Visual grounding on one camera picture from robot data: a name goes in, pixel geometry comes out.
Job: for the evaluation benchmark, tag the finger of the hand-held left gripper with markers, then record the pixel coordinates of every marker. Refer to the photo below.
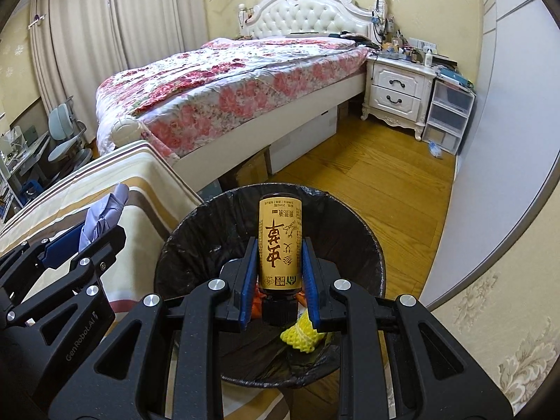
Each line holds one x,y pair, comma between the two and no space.
103,249
61,238

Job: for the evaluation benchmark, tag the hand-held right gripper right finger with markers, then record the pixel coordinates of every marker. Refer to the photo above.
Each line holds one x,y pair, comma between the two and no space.
311,284

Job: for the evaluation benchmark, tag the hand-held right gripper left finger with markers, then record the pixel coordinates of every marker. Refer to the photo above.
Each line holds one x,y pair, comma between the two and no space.
247,284

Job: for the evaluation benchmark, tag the orange foil wrapper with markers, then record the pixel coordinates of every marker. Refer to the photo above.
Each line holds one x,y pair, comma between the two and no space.
256,304

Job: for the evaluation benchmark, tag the lavender glove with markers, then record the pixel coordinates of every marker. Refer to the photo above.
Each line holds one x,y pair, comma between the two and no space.
105,210

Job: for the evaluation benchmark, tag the yellow label bottle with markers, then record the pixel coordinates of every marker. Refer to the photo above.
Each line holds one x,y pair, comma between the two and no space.
280,245

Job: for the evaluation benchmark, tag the yellow foam fruit net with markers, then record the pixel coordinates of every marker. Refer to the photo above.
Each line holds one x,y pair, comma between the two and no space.
302,337

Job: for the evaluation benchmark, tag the black lined trash bin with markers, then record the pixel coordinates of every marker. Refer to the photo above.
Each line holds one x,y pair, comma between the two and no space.
350,245

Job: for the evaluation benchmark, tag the blue plastic stool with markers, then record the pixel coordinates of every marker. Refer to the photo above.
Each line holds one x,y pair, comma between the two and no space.
31,191

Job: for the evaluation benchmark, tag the striped tablecloth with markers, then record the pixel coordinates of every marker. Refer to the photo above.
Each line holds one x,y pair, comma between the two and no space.
140,170

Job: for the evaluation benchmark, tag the grey study desk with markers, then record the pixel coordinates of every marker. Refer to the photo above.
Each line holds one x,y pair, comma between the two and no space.
26,148

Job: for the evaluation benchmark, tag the cardboard box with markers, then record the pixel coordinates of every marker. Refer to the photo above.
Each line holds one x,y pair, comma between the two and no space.
253,168

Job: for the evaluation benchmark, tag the grey desk chair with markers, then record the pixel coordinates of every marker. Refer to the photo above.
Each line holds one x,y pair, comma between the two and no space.
59,118

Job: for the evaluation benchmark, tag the white storage box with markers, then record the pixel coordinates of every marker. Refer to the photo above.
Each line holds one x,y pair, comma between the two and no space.
306,140

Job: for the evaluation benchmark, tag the crumpled plastic wrapper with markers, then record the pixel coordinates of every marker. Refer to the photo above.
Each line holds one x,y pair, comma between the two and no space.
435,148

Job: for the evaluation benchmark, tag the beige curtain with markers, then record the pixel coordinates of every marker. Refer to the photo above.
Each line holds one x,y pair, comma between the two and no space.
74,52
157,13

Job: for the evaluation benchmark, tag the pink floral quilt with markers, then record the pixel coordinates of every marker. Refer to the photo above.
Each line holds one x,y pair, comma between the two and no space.
227,78

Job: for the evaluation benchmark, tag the white nightstand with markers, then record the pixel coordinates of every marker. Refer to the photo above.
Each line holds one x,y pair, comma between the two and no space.
398,92

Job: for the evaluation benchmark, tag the clear plastic drawer unit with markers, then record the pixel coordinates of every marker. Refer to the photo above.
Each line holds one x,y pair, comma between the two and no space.
448,113

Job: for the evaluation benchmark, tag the white wardrobe door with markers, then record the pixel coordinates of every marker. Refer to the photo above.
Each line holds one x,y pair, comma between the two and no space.
503,140

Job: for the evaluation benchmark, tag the pile of small nightstand items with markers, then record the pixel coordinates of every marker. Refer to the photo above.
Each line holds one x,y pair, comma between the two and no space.
402,48

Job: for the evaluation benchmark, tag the white tufted bed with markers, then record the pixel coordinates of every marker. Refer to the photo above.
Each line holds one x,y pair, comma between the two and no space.
306,17

